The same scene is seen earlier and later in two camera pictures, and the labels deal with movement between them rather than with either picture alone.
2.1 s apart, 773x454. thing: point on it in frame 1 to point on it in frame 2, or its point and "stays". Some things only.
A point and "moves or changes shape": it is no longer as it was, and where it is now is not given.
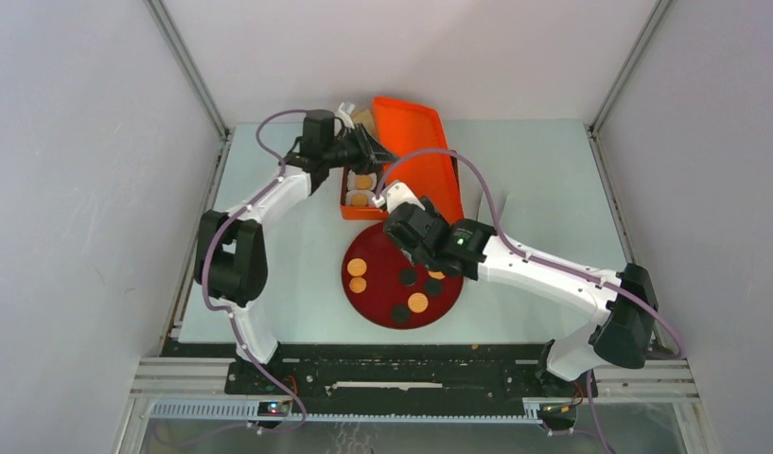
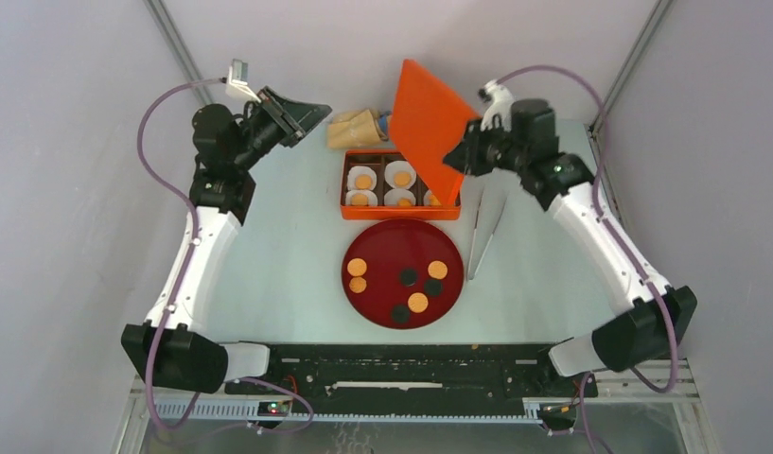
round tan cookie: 363,183 stays
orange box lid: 405,129 moves or changes shape
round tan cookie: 357,267 stays
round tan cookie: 360,200 stays
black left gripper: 372,154 to 293,119
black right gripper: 409,228 to 477,148
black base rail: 410,375 stays
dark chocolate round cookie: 408,276 stays
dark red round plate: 384,286 stays
